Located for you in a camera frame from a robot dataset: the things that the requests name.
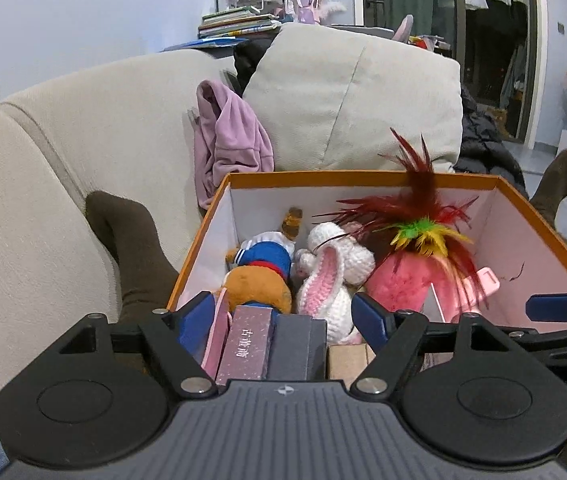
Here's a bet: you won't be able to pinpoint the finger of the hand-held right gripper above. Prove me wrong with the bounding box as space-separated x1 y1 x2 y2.
525 289 567 325

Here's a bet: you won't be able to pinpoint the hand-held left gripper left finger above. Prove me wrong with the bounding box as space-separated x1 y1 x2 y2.
56 291 219 401

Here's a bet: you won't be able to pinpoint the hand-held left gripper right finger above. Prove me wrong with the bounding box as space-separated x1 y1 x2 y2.
351 291 514 401

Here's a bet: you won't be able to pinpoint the pink case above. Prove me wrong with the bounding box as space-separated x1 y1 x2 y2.
200 292 231 381

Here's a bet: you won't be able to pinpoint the brown cardboard box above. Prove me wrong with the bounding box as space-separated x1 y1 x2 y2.
327 342 377 386

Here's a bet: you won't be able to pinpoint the pink plush feather toy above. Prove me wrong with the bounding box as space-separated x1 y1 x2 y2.
313 127 501 323

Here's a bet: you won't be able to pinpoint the mauve picture box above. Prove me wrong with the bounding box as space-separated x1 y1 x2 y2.
214 305 278 386

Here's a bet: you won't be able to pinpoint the white pink crochet bunny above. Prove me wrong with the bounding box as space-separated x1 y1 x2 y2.
293 221 377 346

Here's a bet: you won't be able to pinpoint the bear plush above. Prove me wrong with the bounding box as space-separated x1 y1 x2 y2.
223 206 304 316

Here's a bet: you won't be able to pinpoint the dark grey gift box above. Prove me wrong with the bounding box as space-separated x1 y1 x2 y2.
268 312 328 381

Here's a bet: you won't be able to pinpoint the orange cardboard storage box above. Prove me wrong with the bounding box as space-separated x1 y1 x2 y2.
166 170 567 361

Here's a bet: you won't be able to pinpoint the right leg brown sock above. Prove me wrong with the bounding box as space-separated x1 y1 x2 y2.
528 148 567 286

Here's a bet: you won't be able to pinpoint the black down jacket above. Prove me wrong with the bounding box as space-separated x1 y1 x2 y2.
453 82 529 196

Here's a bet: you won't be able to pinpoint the pink purple garment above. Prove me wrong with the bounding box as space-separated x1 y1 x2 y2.
193 79 275 211

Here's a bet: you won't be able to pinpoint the beige fabric sofa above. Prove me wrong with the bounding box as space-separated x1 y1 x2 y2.
0 50 244 431

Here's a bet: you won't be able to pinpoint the beige sofa cushion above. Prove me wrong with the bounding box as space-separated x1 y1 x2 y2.
242 22 464 173

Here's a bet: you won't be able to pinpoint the glass sliding door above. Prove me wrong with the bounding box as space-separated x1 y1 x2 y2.
351 0 544 148

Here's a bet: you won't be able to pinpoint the blue folder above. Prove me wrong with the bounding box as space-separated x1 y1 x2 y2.
163 37 249 52

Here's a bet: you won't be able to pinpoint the pink plush rabbit ears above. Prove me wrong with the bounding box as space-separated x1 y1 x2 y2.
392 14 414 43

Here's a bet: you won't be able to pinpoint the stack of books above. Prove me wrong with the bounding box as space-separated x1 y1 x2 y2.
197 6 281 38

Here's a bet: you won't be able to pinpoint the pink pen holder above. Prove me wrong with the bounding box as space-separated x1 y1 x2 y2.
293 0 347 25

